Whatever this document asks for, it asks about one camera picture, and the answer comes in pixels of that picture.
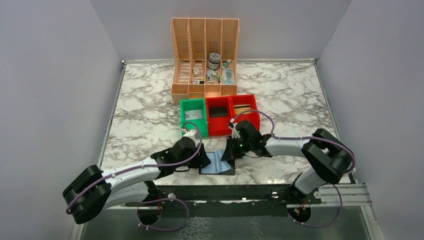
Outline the black card holder wallet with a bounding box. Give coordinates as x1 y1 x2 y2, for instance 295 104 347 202
198 149 236 176

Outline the red plastic bin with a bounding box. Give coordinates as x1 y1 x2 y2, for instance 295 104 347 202
205 96 234 137
230 94 261 131

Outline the green plastic bin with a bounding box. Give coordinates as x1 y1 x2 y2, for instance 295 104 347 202
180 98 209 137

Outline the black VIP credit card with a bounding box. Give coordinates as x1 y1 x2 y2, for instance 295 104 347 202
208 106 228 118

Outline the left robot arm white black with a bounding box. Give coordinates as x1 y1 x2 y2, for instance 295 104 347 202
62 136 205 224

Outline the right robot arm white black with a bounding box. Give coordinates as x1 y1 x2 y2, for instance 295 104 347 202
221 120 355 197

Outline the silver card in green bin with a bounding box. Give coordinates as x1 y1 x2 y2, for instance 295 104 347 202
184 109 204 121

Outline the blue packaged item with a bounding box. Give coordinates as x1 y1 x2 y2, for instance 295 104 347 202
221 68 235 85

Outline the small white bottle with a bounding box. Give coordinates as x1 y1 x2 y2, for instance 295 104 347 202
206 71 212 83

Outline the green marker pen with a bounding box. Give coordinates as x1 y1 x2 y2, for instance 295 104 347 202
210 70 221 83

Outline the small white box in organizer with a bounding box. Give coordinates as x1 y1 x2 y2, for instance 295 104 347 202
192 66 201 76

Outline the green capped tube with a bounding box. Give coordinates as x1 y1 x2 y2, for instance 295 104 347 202
222 59 232 69

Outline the round grey tin jar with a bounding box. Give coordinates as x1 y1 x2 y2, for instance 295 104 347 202
206 52 221 70

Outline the peach desk file organizer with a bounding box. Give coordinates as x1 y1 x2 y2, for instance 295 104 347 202
170 17 240 105

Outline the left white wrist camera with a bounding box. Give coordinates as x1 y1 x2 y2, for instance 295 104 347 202
182 129 199 139

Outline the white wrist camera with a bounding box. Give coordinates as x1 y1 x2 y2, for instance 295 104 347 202
228 118 241 139
182 129 199 139

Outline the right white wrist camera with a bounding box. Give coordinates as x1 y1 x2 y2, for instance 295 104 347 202
228 118 241 139

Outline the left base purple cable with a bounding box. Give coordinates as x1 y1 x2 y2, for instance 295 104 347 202
136 198 190 232

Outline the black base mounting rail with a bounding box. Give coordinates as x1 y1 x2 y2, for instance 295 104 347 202
125 184 322 208

